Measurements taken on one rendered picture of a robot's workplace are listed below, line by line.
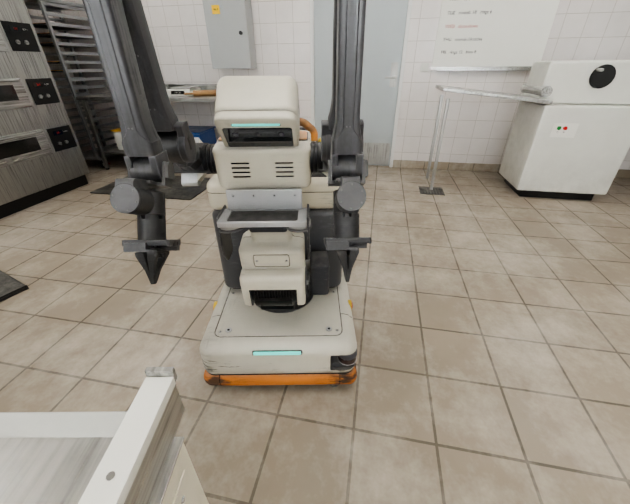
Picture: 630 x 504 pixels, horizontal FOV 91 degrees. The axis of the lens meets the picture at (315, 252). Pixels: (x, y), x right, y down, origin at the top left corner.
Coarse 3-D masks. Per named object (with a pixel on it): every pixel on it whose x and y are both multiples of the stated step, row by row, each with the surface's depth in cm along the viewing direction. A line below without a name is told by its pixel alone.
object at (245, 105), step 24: (216, 96) 78; (240, 96) 77; (264, 96) 77; (288, 96) 77; (216, 120) 76; (240, 120) 76; (264, 120) 76; (288, 120) 76; (240, 144) 85; (264, 144) 85; (288, 144) 85
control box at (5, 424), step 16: (0, 416) 36; (16, 416) 36; (32, 416) 36; (48, 416) 36; (64, 416) 36; (80, 416) 36; (96, 416) 36; (112, 416) 36; (0, 432) 35; (16, 432) 35; (32, 432) 35; (48, 432) 35; (64, 432) 35; (80, 432) 34; (96, 432) 34; (112, 432) 34
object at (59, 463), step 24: (0, 456) 32; (24, 456) 32; (48, 456) 32; (72, 456) 32; (96, 456) 32; (168, 456) 32; (0, 480) 30; (24, 480) 30; (48, 480) 30; (72, 480) 30; (168, 480) 30; (192, 480) 36
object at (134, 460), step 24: (144, 384) 33; (168, 384) 33; (144, 408) 30; (168, 408) 32; (120, 432) 28; (144, 432) 28; (168, 432) 32; (120, 456) 27; (144, 456) 28; (96, 480) 25; (120, 480) 25; (144, 480) 28
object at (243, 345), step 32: (224, 288) 149; (224, 320) 129; (256, 320) 129; (288, 320) 129; (320, 320) 129; (352, 320) 133; (224, 352) 118; (256, 352) 118; (288, 352) 118; (320, 352) 119; (352, 352) 120; (224, 384) 127; (256, 384) 127; (288, 384) 127; (320, 384) 128
